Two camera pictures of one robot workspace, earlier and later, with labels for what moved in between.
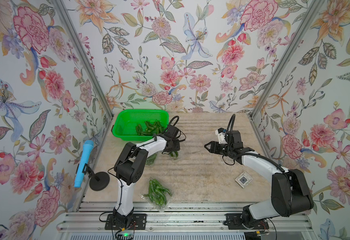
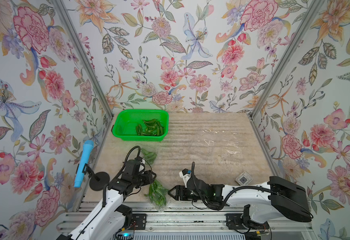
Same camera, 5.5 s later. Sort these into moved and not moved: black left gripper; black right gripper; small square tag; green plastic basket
Moved: black right gripper; black left gripper
Not moved: green plastic basket; small square tag
